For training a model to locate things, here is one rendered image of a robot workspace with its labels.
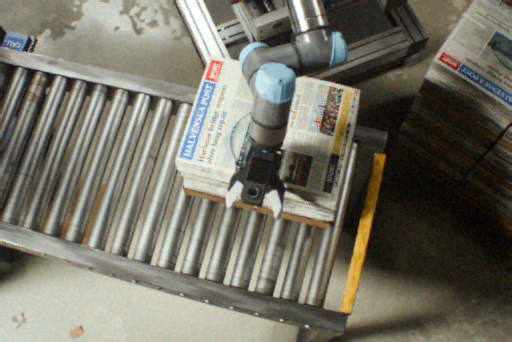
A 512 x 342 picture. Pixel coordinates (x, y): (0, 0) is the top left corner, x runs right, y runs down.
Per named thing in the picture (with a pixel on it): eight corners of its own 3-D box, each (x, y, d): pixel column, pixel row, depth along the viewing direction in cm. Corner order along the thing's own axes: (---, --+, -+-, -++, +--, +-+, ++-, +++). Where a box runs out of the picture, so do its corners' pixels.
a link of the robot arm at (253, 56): (289, 61, 140) (304, 89, 132) (239, 74, 140) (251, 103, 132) (284, 31, 135) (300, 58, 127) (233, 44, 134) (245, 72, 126)
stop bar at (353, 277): (385, 156, 171) (387, 154, 169) (351, 316, 157) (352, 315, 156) (374, 153, 171) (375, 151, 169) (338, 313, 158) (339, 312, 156)
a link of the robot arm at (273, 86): (290, 58, 127) (303, 81, 120) (282, 104, 134) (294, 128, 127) (251, 59, 125) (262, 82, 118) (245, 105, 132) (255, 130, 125)
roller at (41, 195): (93, 85, 184) (89, 78, 179) (39, 238, 170) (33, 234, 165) (78, 82, 184) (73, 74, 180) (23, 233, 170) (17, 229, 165)
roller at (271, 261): (317, 132, 176) (305, 124, 173) (275, 302, 161) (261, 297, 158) (304, 134, 179) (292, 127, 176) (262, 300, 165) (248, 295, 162)
